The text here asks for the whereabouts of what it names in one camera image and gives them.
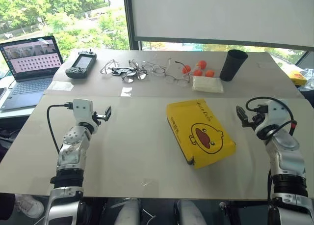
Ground dark window frame post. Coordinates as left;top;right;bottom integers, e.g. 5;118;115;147
122;0;135;51

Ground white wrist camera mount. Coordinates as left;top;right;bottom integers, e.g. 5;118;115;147
73;98;94;124
265;99;290;128

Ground black handheld remote controller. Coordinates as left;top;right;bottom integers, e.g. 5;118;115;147
65;50;97;79

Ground clear frame glasses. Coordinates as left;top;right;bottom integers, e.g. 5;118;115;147
100;59;120;76
143;58;172;76

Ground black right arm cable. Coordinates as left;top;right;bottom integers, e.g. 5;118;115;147
245;96;297;138

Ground dark thin frame glasses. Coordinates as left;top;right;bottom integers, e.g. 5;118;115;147
128;58;146;71

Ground small clear plastic bag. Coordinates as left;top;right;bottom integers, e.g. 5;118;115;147
120;86;133;97

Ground yellow duck cartoon box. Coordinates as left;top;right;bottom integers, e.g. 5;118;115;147
166;98;237;170

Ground black sunglasses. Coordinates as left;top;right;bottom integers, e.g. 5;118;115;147
111;67;133;77

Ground black rimmed round glasses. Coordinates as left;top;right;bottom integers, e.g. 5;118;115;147
121;71;149;84

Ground white sneaker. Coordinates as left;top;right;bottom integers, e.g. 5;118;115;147
15;194;45;219

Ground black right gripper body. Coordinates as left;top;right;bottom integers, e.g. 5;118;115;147
246;105;269;132

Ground small yellow box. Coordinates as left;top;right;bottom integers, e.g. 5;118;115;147
287;70;308;86

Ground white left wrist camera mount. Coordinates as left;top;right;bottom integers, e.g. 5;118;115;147
73;98;94;124

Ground grey laptop computer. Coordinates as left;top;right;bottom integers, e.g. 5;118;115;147
0;35;65;112

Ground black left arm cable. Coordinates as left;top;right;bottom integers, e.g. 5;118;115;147
46;102;74;155

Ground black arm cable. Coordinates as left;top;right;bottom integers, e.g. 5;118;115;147
46;102;74;155
245;96;297;138

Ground thin metal frame glasses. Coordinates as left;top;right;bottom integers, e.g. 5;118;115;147
163;60;192;87

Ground white tissue pack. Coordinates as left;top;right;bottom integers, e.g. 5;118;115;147
191;76;225;93

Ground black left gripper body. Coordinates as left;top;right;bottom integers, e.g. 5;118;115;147
92;111;108;126

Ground black plastic cup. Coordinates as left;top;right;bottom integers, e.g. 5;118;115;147
219;49;249;82

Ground crumpled clear plastic wrap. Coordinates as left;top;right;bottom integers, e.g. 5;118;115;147
297;67;314;91

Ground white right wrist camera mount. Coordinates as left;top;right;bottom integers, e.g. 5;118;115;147
265;99;290;128

